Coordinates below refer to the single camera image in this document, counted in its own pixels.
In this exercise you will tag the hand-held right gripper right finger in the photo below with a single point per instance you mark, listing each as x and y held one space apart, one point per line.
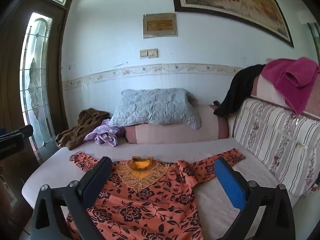
230 185

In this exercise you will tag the orange floral shirt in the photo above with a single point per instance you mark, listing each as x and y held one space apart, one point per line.
147 200

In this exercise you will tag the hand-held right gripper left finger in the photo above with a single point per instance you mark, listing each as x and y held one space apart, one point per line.
98 177

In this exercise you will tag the pink sofa bed mattress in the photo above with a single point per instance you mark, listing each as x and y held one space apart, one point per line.
155 147

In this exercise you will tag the magenta cloth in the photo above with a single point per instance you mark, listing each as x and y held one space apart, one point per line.
292 80

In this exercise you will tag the small framed plaque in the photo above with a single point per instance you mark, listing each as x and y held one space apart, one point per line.
160 25

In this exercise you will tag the black cloth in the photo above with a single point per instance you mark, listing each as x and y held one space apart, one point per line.
237 90

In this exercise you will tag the brown cloth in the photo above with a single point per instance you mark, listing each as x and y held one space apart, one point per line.
80 127

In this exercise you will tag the pink bolster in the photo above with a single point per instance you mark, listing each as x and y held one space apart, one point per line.
175 130

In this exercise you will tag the beige light switch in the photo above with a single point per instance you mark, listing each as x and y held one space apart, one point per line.
149 53

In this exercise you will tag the large framed painting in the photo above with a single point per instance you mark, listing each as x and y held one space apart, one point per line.
235 2

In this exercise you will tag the striped floral sofa backrest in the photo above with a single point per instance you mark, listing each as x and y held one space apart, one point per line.
275 140

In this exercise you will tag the purple floral cloth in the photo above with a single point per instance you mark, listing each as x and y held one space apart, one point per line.
105 135

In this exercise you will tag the grey quilted pillow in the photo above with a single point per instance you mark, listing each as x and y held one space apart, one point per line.
156 108

